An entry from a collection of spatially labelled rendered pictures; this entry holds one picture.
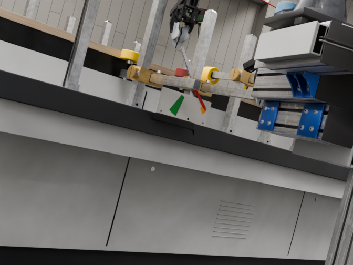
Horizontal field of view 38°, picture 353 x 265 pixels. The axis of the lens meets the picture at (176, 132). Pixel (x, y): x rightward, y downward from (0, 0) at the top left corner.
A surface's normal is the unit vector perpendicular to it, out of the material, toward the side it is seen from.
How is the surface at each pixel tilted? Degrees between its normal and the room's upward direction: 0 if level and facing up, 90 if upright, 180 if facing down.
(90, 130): 90
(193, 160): 90
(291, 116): 90
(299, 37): 90
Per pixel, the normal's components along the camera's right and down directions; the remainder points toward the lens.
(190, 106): 0.63, 0.17
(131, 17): 0.28, 0.08
